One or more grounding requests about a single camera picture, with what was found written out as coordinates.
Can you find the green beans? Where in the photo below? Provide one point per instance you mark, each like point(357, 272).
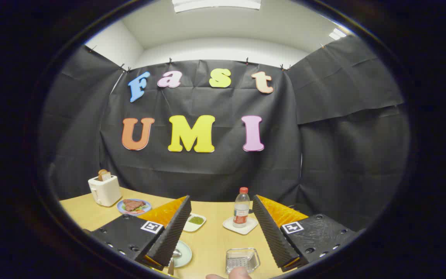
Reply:
point(196, 220)

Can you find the light green plate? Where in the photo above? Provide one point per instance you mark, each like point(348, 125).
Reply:
point(186, 254)

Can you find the toast slice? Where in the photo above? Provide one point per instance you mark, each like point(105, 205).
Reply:
point(104, 175)

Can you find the white divided tray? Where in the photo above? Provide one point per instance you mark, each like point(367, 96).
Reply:
point(199, 226)

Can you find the ceiling light panel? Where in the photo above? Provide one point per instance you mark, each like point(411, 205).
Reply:
point(215, 4)
point(337, 34)

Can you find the brown steak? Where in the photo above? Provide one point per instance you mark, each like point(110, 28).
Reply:
point(133, 204)

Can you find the black backdrop cloth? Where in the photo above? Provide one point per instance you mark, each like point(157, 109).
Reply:
point(207, 166)

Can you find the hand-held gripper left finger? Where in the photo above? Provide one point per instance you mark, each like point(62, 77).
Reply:
point(172, 236)

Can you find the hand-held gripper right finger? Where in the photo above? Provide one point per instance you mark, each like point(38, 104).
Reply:
point(271, 232)

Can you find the white toaster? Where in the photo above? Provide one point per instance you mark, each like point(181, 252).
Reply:
point(105, 190)

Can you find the blue plate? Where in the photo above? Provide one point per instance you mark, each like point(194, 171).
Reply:
point(145, 209)

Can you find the white square coaster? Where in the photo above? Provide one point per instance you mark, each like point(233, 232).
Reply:
point(252, 225)

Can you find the clear bottle red cap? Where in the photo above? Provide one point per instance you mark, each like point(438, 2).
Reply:
point(241, 211)

